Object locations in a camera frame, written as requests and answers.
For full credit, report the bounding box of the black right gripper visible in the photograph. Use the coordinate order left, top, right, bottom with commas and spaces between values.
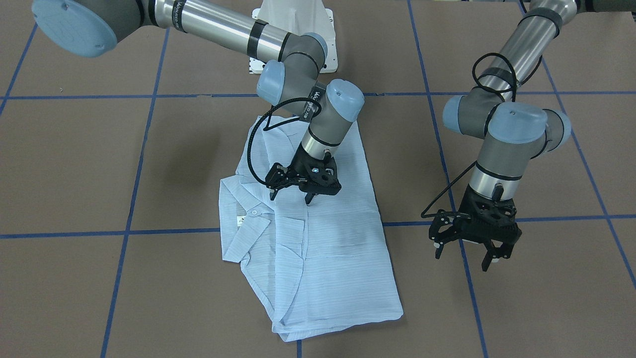
265, 145, 342, 205

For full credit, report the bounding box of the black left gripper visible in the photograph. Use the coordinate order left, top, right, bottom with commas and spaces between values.
429, 184, 522, 272

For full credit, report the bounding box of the light blue button-up shirt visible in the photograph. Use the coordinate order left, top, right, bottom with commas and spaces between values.
219, 124, 403, 342

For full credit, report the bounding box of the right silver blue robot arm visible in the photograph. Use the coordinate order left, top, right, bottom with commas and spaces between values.
30, 0, 364, 204

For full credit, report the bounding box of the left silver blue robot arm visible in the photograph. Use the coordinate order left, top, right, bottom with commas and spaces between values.
421, 0, 579, 270

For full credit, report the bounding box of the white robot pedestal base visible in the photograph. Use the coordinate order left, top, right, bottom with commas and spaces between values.
249, 0, 339, 75

